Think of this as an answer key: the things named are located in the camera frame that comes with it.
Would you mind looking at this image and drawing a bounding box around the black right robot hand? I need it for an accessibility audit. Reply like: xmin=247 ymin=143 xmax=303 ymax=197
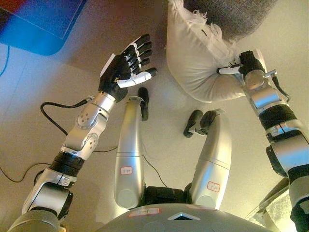
xmin=217 ymin=49 xmax=267 ymax=78

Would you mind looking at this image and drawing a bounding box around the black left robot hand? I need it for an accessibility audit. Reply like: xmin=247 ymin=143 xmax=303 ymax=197
xmin=98 ymin=33 xmax=158 ymax=102

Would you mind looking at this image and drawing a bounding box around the white fringed pillow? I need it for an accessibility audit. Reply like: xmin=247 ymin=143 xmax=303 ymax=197
xmin=165 ymin=0 xmax=247 ymax=104

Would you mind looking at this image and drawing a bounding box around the black left robot foot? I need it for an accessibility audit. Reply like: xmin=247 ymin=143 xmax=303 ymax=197
xmin=137 ymin=87 xmax=150 ymax=122

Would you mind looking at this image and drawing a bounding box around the grey fabric armchair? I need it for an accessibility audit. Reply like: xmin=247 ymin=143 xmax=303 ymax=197
xmin=181 ymin=0 xmax=280 ymax=44

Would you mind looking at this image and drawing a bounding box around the silver left robot leg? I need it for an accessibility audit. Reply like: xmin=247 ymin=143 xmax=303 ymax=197
xmin=113 ymin=96 xmax=146 ymax=210

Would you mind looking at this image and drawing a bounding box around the silver robot leg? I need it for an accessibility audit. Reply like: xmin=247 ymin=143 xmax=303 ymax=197
xmin=113 ymin=96 xmax=146 ymax=210
xmin=190 ymin=108 xmax=233 ymax=210

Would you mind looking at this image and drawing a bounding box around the reddish wooden cabinet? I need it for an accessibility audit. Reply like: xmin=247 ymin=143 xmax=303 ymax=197
xmin=0 ymin=0 xmax=88 ymax=57

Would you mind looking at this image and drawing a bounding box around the silver right robot leg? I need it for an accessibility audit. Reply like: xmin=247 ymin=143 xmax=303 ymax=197
xmin=190 ymin=108 xmax=233 ymax=210

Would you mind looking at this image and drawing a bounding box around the red-bordered torso sticker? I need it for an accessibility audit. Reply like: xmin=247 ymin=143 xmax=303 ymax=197
xmin=127 ymin=208 xmax=161 ymax=218

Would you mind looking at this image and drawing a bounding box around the grey robot torso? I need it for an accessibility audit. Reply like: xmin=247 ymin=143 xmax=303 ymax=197
xmin=96 ymin=183 xmax=274 ymax=232

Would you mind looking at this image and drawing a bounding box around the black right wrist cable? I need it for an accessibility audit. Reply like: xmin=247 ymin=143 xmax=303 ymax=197
xmin=264 ymin=69 xmax=292 ymax=102

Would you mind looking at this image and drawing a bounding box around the thick black wrist cable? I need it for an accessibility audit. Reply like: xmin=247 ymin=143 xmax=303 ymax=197
xmin=40 ymin=96 xmax=94 ymax=136

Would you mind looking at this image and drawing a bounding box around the thin dark floor cable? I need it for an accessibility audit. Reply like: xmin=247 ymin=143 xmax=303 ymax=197
xmin=0 ymin=145 xmax=169 ymax=189

